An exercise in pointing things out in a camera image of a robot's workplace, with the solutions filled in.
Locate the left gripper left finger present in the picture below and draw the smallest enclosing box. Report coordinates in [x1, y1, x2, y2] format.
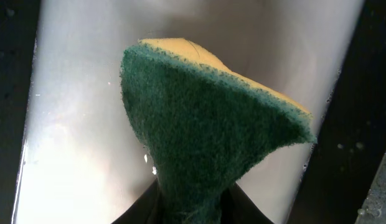
[112, 179, 162, 224]

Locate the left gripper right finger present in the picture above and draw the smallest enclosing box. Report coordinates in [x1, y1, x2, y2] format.
[220, 183, 273, 224]

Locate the green sponge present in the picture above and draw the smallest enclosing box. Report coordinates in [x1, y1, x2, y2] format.
[120, 38, 316, 223]

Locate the round black tray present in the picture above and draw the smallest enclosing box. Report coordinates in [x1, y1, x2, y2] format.
[355, 152, 386, 224]

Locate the black rectangular tray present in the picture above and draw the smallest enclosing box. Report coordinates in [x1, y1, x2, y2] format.
[0, 1, 386, 223]

